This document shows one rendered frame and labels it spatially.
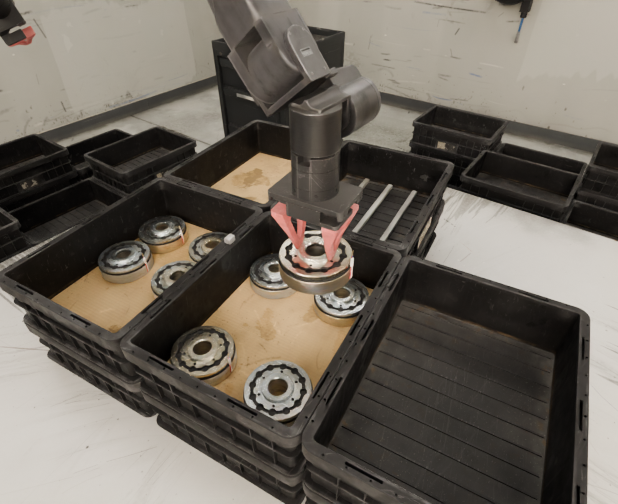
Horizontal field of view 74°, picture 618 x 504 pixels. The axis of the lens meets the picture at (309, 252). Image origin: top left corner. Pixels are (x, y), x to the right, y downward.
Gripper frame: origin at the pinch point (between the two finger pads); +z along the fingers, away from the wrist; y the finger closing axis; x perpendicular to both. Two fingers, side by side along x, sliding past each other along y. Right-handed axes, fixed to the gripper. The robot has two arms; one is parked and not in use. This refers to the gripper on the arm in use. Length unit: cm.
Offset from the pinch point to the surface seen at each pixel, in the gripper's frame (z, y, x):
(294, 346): 22.5, 3.4, 1.1
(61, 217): 67, 147, -38
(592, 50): 40, -40, -326
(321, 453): 12.4, -11.3, 19.0
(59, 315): 12.4, 33.8, 20.2
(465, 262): 36, -16, -53
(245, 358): 22.4, 9.3, 7.2
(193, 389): 12.6, 7.2, 19.8
